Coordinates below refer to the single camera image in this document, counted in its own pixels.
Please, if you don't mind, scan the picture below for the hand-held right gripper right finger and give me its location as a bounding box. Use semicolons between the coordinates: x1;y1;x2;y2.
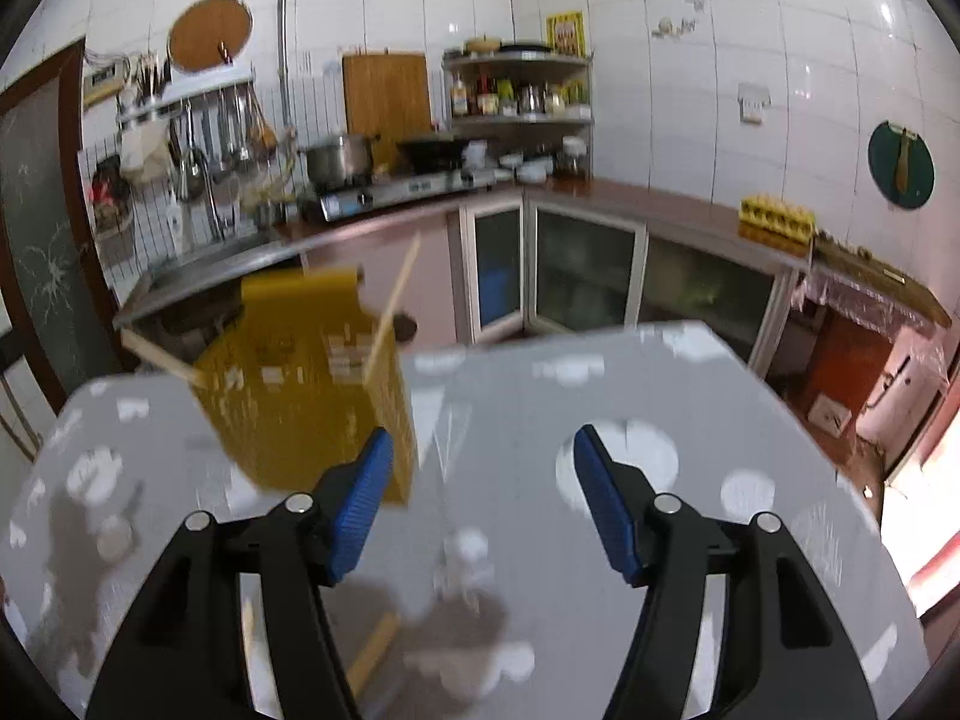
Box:
572;424;878;720

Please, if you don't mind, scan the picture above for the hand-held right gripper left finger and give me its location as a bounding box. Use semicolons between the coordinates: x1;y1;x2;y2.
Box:
86;426;395;720

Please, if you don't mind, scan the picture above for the yellow plastic utensil basket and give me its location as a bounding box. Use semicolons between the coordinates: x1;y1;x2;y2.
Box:
191;268;417;507

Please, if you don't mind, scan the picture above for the grey printed tablecloth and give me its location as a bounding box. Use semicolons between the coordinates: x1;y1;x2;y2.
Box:
0;321;931;720

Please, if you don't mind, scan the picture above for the kitchen counter cabinet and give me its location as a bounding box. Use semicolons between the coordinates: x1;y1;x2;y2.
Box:
277;180;811;376

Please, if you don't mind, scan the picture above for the orange cabinet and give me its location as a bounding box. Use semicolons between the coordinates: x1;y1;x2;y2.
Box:
787;300;901;428

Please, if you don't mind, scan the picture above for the steel sink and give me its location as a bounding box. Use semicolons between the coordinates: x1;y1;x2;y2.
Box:
114;236;301;327

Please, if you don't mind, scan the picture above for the steel gas stove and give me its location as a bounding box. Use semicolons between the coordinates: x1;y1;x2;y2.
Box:
319;169;496;222

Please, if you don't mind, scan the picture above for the yellow egg carton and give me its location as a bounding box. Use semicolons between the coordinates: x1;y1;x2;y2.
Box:
739;195;816;252

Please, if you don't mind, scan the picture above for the steel cooking pot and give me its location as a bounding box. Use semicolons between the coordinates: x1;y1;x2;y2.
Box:
300;133;380;188

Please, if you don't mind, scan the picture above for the steel faucet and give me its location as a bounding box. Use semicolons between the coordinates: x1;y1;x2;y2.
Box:
176;148;226;241

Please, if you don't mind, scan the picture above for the side table with plastic cover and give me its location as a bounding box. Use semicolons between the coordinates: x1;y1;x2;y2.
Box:
795;236;953;331

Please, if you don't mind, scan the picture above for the stack of white bowls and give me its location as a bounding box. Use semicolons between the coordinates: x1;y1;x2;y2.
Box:
499;152;556;185

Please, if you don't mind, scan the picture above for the black wok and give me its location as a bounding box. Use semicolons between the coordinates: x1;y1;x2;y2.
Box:
395;133;481;170

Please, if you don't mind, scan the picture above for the steel corner shelf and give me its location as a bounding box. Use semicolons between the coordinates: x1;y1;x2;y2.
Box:
442;51;595;128

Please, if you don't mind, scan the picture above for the rectangular wooden cutting board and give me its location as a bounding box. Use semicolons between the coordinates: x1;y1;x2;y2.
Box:
343;51;434;155

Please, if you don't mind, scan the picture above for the white hanging cloth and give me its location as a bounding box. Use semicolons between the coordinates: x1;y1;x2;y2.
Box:
120;120;170;181

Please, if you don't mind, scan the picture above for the brown door with frosted glass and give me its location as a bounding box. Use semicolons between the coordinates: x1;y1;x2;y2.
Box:
0;41;125;421

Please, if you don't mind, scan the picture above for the green round board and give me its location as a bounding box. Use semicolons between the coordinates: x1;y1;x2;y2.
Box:
868;120;935;207

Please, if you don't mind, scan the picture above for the round wooden board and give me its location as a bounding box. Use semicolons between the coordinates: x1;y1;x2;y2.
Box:
167;0;254;76

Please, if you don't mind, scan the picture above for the wire basket with red bag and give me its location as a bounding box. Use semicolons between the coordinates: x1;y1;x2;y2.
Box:
90;157;136;233

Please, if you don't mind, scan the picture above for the white wall socket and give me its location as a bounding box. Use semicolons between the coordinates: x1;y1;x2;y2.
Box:
737;82;771;125

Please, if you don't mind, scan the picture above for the steel wall utensil rack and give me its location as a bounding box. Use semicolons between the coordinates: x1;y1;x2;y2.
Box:
116;71;256;125

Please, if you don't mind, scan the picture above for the grey wall pipe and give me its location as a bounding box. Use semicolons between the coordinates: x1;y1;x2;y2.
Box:
276;0;293;143

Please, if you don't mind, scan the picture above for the yellow wall poster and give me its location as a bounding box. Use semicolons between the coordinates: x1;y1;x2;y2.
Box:
545;11;586;57

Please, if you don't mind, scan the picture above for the white wall control box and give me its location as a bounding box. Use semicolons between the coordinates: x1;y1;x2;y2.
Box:
82;60;125;106

